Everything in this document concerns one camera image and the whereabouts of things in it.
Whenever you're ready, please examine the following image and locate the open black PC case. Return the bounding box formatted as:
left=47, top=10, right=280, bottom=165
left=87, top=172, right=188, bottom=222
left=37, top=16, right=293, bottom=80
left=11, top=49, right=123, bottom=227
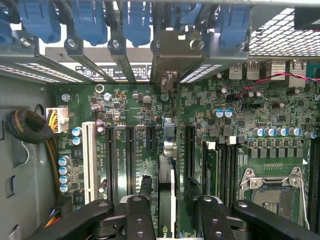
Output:
left=0, top=0, right=320, bottom=240

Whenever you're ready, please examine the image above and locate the green motherboard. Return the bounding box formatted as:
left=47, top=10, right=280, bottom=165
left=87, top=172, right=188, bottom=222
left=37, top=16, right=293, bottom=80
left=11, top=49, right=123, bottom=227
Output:
left=53, top=58, right=320, bottom=240

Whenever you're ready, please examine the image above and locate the blue card retention clip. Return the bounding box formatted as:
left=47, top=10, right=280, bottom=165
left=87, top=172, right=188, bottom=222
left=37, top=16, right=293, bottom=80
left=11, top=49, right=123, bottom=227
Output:
left=18, top=0, right=62, bottom=45
left=172, top=2, right=203, bottom=26
left=122, top=0, right=152, bottom=48
left=71, top=0, right=108, bottom=47
left=0, top=9, right=13, bottom=46
left=218, top=4, right=252, bottom=50

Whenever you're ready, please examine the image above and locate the white PCI expansion slot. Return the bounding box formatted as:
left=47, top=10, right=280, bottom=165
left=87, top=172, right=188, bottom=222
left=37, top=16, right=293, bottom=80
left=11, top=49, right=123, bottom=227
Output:
left=81, top=121, right=98, bottom=205

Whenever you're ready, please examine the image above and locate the silver power supply unit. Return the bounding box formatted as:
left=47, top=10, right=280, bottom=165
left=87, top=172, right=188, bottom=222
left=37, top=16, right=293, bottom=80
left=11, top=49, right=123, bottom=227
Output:
left=0, top=74, right=60, bottom=240

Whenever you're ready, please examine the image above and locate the CPU socket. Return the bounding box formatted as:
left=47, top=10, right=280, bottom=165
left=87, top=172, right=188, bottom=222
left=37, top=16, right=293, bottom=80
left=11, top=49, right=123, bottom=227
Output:
left=238, top=166, right=311, bottom=232

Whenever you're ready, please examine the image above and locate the white power connector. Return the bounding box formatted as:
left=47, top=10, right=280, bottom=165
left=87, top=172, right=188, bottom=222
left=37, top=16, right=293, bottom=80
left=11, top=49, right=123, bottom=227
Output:
left=45, top=106, right=70, bottom=135

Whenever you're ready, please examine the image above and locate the black RAM slot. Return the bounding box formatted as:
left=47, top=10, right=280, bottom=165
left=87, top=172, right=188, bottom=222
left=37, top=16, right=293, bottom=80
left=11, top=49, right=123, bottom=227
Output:
left=228, top=136, right=240, bottom=208
left=309, top=138, right=320, bottom=227
left=218, top=136, right=230, bottom=208

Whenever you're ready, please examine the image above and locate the black braided sleeve cable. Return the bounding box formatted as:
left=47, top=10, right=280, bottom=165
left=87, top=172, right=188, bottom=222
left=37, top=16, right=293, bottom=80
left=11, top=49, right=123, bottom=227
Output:
left=4, top=108, right=55, bottom=145

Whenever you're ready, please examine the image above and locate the red black twisted wire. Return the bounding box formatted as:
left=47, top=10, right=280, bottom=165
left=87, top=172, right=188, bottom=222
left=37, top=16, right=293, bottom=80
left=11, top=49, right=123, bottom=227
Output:
left=234, top=71, right=320, bottom=112

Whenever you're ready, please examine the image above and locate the multicolour power wire bundle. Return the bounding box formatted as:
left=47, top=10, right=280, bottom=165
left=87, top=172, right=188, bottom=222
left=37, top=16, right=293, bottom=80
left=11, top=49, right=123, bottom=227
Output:
left=37, top=197, right=73, bottom=230

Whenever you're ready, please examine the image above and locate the silver socket locking lever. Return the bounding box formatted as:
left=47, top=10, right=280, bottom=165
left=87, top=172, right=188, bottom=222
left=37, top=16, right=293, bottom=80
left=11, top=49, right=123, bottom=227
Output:
left=301, top=172, right=311, bottom=231

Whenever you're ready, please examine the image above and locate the short expansion slot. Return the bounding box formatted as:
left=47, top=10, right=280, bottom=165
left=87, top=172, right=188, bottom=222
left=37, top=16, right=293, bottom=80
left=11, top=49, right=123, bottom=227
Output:
left=145, top=125, right=158, bottom=152

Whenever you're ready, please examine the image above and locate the long expansion slot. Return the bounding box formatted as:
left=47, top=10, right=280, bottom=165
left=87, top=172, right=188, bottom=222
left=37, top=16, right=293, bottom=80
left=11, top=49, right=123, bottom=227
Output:
left=124, top=125, right=138, bottom=197
left=183, top=124, right=197, bottom=181
left=104, top=125, right=118, bottom=205

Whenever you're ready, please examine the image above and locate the yellow black wire bundle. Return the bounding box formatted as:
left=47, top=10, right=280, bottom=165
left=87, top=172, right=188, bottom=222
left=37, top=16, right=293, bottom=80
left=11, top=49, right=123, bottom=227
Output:
left=44, top=138, right=62, bottom=201

